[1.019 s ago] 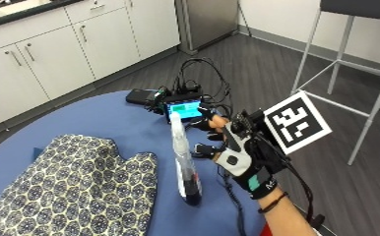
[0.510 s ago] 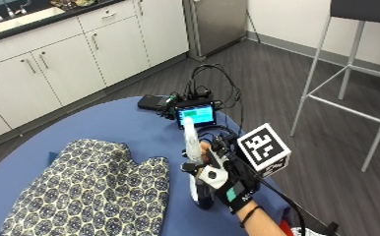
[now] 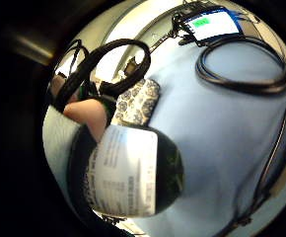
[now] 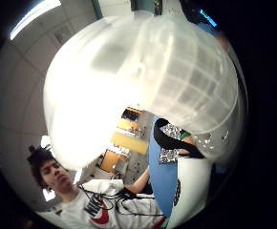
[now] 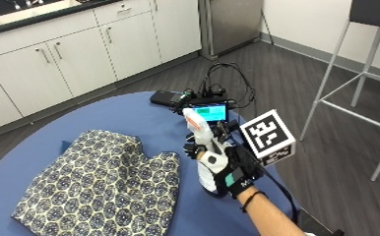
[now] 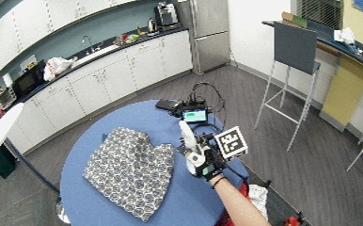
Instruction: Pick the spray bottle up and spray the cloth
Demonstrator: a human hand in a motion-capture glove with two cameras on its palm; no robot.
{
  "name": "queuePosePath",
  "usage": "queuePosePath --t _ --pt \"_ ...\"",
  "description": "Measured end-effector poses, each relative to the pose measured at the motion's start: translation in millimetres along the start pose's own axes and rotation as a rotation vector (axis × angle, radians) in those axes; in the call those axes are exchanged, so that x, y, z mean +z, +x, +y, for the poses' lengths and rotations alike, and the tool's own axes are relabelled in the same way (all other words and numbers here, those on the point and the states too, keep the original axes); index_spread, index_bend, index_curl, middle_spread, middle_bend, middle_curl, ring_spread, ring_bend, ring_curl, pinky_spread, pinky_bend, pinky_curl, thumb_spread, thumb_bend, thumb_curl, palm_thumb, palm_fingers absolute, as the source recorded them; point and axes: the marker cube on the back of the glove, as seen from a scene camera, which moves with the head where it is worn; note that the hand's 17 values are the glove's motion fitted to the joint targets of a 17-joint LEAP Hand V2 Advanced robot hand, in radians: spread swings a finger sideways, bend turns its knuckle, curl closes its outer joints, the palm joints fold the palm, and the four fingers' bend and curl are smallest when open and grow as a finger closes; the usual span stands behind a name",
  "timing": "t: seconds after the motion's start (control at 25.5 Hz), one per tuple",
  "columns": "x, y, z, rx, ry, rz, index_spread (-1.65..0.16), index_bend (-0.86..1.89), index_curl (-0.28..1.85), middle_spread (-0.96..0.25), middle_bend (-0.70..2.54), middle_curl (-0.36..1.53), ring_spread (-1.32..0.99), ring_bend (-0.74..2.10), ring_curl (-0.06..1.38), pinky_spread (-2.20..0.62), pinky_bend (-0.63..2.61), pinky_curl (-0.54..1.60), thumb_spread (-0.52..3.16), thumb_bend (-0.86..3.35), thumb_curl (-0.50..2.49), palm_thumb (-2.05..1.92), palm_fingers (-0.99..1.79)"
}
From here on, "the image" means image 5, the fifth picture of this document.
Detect white metal stool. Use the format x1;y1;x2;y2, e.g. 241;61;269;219
299;0;380;182

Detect black device with green screen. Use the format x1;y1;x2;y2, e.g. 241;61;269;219
184;96;240;123

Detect blue patterned oven mitt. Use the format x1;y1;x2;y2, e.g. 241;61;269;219
11;129;183;236

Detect thin black rod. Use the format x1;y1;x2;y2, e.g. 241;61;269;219
261;9;275;46

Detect black glove cable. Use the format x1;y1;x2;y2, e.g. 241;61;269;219
259;162;301;219

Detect black looped cables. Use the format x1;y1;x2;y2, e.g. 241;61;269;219
196;62;259;110

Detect black power bank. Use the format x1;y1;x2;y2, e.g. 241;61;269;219
149;90;188;106

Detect stainless steel refrigerator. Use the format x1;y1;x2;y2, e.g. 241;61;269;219
196;0;265;61

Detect white kitchen cabinets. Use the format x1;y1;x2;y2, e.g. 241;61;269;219
0;0;203;136

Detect dark kitchen countertop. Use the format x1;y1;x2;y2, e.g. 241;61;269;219
0;0;123;39

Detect black wrist band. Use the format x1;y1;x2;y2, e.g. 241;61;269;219
240;191;267;213

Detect cutlery on countertop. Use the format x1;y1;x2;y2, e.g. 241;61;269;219
5;0;44;10

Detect white marker cube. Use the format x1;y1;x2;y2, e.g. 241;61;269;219
239;108;297;167

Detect white spray bottle orange label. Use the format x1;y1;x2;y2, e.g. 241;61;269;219
181;107;235;198

